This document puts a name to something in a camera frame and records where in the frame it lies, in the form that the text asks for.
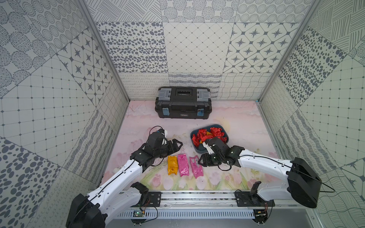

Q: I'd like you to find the dark teal storage box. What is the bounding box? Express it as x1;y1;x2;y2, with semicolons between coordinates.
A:
190;124;229;154

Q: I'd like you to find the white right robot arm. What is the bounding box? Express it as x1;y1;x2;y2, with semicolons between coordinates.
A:
199;137;322;208

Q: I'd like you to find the black plastic toolbox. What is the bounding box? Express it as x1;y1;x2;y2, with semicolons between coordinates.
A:
155;86;212;119

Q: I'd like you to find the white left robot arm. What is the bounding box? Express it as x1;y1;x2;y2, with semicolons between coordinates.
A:
66;128;183;228

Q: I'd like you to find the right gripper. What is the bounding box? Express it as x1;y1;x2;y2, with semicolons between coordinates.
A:
198;153;225;167

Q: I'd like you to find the pink tea bag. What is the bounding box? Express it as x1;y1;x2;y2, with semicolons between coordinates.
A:
189;155;203;179
177;154;189;177

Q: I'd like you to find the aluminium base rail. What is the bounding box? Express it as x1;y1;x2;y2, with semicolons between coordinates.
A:
96;188;309;223

